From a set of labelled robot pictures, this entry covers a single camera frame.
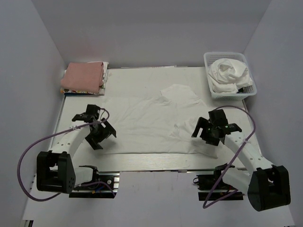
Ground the white plastic basket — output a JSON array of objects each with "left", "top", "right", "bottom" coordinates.
[{"left": 204, "top": 52, "right": 257, "bottom": 101}]

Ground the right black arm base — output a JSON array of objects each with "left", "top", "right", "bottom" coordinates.
[{"left": 192, "top": 165, "right": 247, "bottom": 201}]

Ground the green and white t shirt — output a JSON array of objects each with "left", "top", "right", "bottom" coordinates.
[{"left": 237, "top": 88, "right": 244, "bottom": 94}]

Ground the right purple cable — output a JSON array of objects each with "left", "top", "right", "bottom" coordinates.
[{"left": 203, "top": 105, "right": 257, "bottom": 209}]

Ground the pink folded t shirt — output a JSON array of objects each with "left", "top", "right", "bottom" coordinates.
[{"left": 61, "top": 62, "right": 104, "bottom": 93}]

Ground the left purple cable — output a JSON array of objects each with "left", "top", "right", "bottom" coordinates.
[{"left": 18, "top": 108, "right": 116, "bottom": 201}]

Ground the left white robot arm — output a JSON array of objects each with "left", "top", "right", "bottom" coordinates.
[{"left": 36, "top": 104, "right": 116, "bottom": 194}]

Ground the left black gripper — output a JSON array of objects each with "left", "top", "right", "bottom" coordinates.
[{"left": 85, "top": 117, "right": 116, "bottom": 149}]

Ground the patterned folded t shirt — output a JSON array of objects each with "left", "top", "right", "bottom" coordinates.
[{"left": 61, "top": 61, "right": 108, "bottom": 96}]

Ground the plain white t shirt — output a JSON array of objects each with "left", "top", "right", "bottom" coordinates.
[{"left": 101, "top": 84, "right": 218, "bottom": 158}]

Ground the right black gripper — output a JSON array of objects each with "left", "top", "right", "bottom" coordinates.
[{"left": 192, "top": 116, "right": 220, "bottom": 146}]

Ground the white t shirt with print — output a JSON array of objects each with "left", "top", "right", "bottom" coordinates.
[{"left": 207, "top": 58, "right": 253, "bottom": 94}]

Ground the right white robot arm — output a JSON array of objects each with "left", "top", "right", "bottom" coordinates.
[{"left": 192, "top": 107, "right": 291, "bottom": 211}]

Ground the purple cable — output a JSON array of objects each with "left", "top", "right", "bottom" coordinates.
[
  {"left": 203, "top": 105, "right": 257, "bottom": 209},
  {"left": 18, "top": 108, "right": 116, "bottom": 201}
]

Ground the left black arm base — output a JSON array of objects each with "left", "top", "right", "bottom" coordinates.
[{"left": 69, "top": 166, "right": 120, "bottom": 199}]

